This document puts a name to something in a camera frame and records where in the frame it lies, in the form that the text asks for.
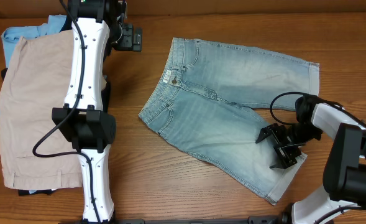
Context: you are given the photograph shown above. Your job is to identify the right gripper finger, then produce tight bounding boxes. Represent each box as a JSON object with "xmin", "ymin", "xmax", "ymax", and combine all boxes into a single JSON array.
[
  {"xmin": 255, "ymin": 123, "xmax": 278, "ymax": 144},
  {"xmin": 270, "ymin": 151, "xmax": 301, "ymax": 169}
]

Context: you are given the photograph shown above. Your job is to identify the light blue denim shorts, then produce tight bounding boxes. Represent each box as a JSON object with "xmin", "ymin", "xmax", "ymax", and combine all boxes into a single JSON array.
[{"xmin": 139, "ymin": 38, "xmax": 319, "ymax": 205}]

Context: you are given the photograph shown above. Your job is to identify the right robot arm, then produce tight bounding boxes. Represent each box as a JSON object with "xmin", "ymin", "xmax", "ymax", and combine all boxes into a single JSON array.
[{"xmin": 248, "ymin": 92, "xmax": 366, "ymax": 224}]

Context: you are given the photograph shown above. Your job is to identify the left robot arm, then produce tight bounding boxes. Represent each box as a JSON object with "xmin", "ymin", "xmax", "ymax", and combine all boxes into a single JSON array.
[{"xmin": 52, "ymin": 1, "xmax": 142, "ymax": 223}]

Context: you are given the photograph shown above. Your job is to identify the black garment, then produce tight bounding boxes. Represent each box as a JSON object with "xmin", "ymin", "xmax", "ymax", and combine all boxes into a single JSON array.
[{"xmin": 0, "ymin": 18, "xmax": 112, "ymax": 197}]

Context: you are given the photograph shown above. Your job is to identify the beige shorts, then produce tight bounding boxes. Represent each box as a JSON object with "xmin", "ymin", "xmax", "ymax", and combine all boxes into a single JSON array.
[{"xmin": 0, "ymin": 30, "xmax": 82, "ymax": 190}]

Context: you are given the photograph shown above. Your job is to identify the light blue shirt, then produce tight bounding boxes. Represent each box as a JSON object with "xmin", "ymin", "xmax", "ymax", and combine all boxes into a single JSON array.
[{"xmin": 0, "ymin": 14, "xmax": 68, "ymax": 194}]

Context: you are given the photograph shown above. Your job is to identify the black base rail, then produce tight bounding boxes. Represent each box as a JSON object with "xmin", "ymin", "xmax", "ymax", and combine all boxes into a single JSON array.
[{"xmin": 101, "ymin": 215, "xmax": 293, "ymax": 224}]

